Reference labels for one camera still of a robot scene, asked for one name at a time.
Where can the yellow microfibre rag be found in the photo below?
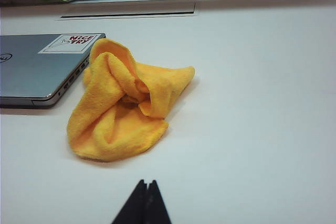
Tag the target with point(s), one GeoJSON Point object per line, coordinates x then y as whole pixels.
{"type": "Point", "coordinates": [105, 119]}

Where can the grey Dell laptop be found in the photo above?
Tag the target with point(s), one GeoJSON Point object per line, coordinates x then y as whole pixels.
{"type": "Point", "coordinates": [31, 72]}

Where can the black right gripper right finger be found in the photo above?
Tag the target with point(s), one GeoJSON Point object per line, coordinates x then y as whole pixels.
{"type": "Point", "coordinates": [156, 208]}

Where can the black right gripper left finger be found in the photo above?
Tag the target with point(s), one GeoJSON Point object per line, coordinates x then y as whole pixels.
{"type": "Point", "coordinates": [132, 208]}

